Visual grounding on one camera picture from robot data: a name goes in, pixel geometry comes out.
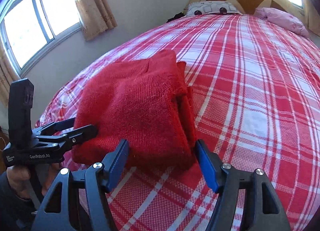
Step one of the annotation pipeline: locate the pink pillow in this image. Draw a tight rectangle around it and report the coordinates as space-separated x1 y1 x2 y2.
254 7 310 39

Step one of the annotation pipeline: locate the yellow curtain centre right panel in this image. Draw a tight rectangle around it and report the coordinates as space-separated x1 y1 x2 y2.
303 0 320 36

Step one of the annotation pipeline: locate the black cloth beside bed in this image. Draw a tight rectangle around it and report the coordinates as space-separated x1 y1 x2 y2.
167 12 185 23

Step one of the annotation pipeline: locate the red embroidered knit sweater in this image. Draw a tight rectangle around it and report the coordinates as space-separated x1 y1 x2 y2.
72 50 196 168

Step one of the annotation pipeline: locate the grey patterned pillow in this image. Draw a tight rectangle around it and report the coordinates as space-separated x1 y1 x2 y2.
185 1 242 16

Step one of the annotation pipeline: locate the red white plaid bedspread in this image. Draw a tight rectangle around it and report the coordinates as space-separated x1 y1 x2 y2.
35 15 319 230

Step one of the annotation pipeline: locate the yellow curtain side window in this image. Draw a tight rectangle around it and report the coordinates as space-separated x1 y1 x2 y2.
74 0 117 41

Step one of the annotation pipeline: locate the person's left hand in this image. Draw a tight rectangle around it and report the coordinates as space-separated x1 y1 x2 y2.
6 162 62 200

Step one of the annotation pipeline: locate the side window frame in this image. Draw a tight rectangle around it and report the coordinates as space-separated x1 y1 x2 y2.
1 0 81 76

